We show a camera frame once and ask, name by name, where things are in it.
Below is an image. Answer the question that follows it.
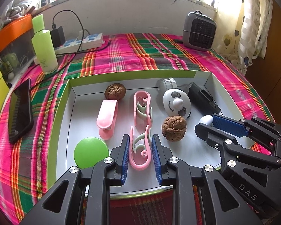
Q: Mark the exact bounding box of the white cloth bundle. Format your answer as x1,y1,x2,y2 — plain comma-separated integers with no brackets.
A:
5,0,38,17

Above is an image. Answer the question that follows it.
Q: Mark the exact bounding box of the black charger cable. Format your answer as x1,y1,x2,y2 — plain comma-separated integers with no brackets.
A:
29,10,113,89

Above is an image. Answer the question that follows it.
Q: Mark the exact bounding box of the orange tray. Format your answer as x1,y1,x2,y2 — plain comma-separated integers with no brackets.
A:
0,13,33,59

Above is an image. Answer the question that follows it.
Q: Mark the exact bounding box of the small white oval gadget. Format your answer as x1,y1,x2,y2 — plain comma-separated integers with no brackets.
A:
199,115,213,125

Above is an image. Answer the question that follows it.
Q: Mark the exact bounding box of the green white mushroom knob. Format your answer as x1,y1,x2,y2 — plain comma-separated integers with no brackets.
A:
74,136,109,170

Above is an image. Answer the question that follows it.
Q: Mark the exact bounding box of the grey small fan heater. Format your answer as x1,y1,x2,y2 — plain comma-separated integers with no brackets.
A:
182,10,217,51

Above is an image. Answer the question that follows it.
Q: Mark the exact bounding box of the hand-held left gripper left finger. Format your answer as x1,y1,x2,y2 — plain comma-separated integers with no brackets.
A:
19,134,131,225

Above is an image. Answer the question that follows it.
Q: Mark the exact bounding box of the cream heart print curtain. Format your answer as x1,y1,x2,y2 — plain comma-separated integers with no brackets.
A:
215,0,274,75

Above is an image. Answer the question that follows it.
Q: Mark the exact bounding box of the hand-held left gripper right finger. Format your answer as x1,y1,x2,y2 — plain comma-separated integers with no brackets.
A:
151,133,264,225

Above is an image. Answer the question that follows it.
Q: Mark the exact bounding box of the brown wooden cabinet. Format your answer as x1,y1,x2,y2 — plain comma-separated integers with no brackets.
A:
246,0,281,122

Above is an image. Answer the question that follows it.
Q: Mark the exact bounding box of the light green plastic bottle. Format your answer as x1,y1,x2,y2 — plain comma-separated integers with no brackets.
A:
31,14,59,74

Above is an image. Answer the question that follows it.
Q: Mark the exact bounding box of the round panda face toy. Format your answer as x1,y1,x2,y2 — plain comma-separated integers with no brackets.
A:
162,89,192,119

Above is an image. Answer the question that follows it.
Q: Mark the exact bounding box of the pink green plaid blanket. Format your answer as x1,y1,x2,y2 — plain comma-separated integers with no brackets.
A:
0,33,275,225

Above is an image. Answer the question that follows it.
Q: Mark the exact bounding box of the light brown walnut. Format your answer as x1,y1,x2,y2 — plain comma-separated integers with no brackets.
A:
161,115,187,142

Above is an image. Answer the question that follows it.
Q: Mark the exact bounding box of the black battery holder device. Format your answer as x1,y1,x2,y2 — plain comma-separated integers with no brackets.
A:
184,82,222,116

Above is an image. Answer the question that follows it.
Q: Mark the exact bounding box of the black charger adapter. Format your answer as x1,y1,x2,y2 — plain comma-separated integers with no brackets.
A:
50,27,66,48

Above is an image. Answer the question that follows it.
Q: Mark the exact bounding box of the black smartphone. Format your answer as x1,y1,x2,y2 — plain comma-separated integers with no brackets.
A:
8,78,34,145

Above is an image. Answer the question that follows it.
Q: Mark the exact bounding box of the plain pink clip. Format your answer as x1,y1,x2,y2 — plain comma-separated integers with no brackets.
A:
96,100,119,140

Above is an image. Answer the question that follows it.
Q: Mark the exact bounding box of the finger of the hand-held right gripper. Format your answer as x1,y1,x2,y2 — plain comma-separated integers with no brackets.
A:
195,123,281,188
212,114,281,154

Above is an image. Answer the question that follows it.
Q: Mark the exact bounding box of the green white cardboard box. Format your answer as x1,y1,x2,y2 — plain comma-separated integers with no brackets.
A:
46,70,257,195

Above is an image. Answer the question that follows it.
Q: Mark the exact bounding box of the glass tank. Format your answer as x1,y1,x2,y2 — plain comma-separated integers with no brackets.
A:
0,31,38,75

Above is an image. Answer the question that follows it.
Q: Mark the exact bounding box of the pink green hook clip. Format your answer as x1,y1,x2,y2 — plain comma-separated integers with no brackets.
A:
133,90,153,127
129,125,152,170

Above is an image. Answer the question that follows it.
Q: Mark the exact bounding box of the dark brown walnut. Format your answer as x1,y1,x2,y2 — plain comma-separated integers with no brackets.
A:
104,83,127,101

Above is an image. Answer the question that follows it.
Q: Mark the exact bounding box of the small white round jar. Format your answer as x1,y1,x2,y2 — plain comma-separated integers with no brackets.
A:
156,77,177,93

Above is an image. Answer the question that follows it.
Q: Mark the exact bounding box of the white blue power strip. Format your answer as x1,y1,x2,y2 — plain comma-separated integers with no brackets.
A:
53,33,104,55

